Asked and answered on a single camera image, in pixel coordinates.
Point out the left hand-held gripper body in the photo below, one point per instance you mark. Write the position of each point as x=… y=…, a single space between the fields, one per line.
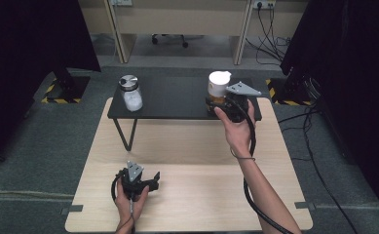
x=133 y=175

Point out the office chair base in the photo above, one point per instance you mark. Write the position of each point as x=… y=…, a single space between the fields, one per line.
x=183 y=43

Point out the black curtain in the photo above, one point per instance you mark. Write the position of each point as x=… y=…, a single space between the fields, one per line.
x=356 y=81
x=21 y=65

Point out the beige office desk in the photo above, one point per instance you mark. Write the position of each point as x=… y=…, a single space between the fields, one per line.
x=180 y=19

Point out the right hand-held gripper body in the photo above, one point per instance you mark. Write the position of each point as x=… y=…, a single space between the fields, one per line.
x=239 y=104

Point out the grey tape piece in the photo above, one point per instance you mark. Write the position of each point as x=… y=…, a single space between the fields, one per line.
x=304 y=205
x=72 y=209

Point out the amber bottle with white cap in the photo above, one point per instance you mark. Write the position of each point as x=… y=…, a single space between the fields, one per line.
x=218 y=86

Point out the white wall power outlet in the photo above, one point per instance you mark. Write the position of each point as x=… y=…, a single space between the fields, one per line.
x=263 y=3
x=122 y=2

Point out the black stand base hazard tape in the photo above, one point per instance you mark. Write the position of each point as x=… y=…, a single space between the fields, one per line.
x=286 y=94
x=70 y=87

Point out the person's right hand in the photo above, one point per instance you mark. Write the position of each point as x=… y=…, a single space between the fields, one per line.
x=239 y=136

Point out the black shelf with metal legs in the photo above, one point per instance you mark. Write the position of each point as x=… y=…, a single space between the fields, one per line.
x=177 y=97

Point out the thin dark wrist band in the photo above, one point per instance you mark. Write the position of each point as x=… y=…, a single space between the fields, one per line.
x=242 y=158

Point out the person's left hand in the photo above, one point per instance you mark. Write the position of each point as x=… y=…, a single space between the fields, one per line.
x=123 y=208

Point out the glass shaker with silver lid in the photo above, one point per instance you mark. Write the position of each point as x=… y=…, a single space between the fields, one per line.
x=132 y=96

